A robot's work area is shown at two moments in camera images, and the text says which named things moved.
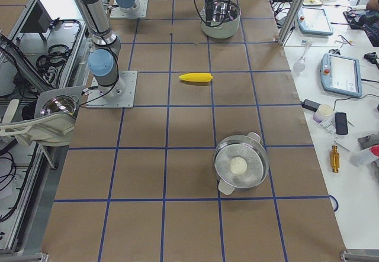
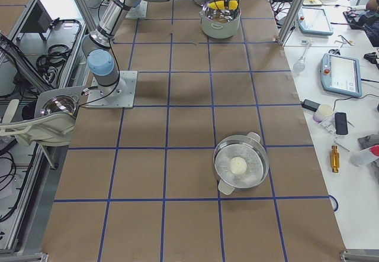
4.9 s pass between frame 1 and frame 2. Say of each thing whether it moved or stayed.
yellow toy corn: moved
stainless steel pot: stayed
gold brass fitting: stayed
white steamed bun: stayed
